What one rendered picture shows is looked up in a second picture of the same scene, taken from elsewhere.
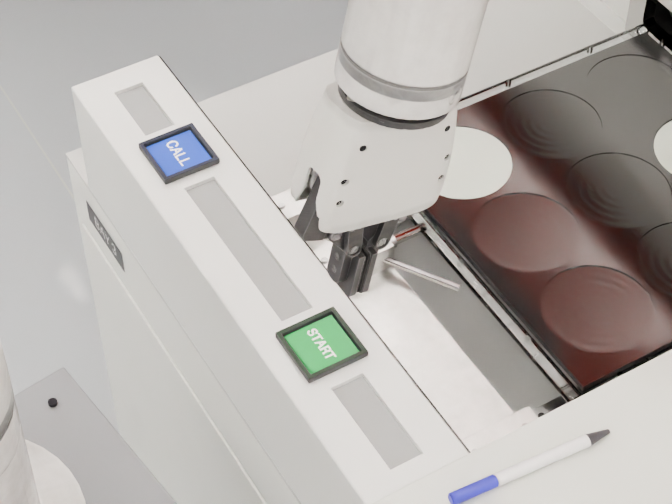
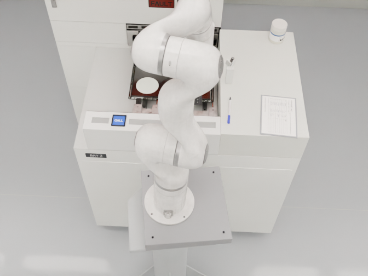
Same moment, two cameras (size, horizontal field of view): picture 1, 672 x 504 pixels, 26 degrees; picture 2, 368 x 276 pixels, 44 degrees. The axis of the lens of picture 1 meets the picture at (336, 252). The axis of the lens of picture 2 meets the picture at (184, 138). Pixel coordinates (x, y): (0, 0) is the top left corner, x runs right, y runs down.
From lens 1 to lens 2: 1.11 m
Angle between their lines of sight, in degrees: 36
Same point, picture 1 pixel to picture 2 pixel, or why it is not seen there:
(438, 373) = not seen: hidden behind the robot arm
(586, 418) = (225, 98)
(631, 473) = (239, 99)
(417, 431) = (211, 120)
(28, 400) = (144, 179)
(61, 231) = not seen: outside the picture
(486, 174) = (153, 83)
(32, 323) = (13, 222)
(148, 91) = (95, 117)
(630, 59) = not seen: hidden behind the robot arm
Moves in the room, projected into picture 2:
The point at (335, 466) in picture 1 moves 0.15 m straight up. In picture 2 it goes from (208, 135) to (211, 110)
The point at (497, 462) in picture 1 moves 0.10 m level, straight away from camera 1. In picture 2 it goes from (225, 113) to (207, 101)
